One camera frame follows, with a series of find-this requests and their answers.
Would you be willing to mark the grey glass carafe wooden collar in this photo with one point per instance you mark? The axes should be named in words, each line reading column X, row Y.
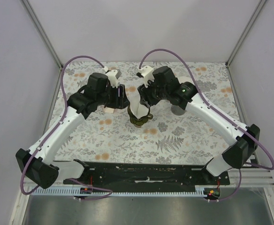
column 176, row 110

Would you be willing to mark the floral patterned table mat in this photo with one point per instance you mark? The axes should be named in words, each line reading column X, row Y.
column 167, row 138

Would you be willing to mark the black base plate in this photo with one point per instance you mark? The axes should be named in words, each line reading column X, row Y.
column 146, row 177

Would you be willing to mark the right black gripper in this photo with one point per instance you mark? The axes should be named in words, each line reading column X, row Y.
column 144, row 93

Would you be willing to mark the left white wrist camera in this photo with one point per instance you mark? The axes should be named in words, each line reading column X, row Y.
column 113, row 76

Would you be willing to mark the orange coffee filter pack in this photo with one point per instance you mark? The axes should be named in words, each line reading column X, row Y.
column 110, row 110

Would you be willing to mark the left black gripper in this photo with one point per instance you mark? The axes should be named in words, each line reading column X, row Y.
column 120, row 102

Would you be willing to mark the white slotted cable duct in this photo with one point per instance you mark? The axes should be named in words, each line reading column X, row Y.
column 79, row 191

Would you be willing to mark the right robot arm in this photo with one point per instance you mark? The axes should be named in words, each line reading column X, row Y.
column 161, row 84

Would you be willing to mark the green glass dripper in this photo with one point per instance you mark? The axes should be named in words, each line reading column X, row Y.
column 141, row 121

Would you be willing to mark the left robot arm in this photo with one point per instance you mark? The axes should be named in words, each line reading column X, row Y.
column 37, row 163

